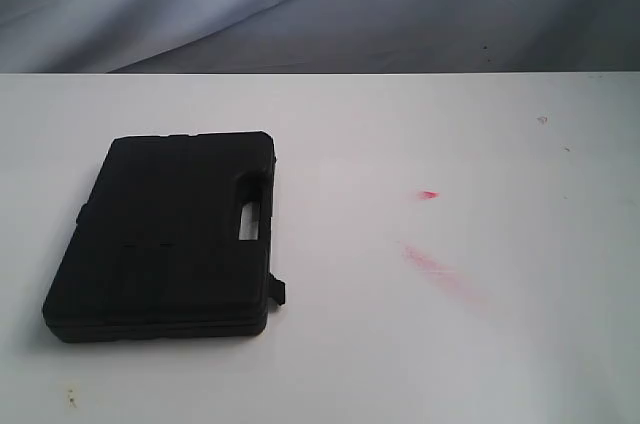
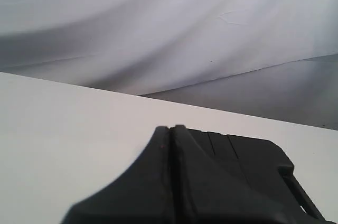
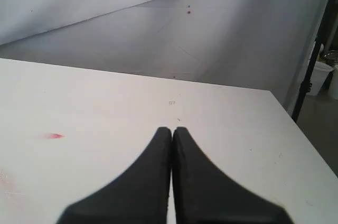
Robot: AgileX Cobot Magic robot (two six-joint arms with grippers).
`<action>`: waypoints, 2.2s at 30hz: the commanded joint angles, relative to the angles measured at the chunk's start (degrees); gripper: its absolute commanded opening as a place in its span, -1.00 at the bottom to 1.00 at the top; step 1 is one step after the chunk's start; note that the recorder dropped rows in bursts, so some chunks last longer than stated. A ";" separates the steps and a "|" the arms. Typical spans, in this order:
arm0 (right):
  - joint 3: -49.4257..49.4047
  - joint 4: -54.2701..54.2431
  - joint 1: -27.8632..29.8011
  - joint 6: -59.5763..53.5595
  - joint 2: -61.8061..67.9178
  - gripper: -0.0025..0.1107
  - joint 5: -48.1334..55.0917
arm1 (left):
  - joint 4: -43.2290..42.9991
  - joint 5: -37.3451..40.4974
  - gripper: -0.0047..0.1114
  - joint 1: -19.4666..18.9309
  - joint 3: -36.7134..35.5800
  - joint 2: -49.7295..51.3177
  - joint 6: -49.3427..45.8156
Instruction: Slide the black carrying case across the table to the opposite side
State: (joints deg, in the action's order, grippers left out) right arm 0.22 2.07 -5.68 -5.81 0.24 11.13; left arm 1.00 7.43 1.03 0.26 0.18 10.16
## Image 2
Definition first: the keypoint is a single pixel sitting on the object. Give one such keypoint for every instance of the white backdrop cloth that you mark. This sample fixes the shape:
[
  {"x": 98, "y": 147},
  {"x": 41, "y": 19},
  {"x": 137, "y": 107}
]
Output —
[{"x": 269, "y": 58}]

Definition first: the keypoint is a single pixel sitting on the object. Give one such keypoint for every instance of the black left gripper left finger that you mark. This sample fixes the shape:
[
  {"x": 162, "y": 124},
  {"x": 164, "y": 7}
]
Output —
[{"x": 142, "y": 194}]

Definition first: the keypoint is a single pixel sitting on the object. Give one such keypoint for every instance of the black plastic tool case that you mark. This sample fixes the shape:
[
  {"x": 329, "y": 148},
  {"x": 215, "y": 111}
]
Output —
[{"x": 252, "y": 181}]

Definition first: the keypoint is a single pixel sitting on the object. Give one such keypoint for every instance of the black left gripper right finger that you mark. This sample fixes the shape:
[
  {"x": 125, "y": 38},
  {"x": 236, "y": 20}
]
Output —
[{"x": 188, "y": 173}]

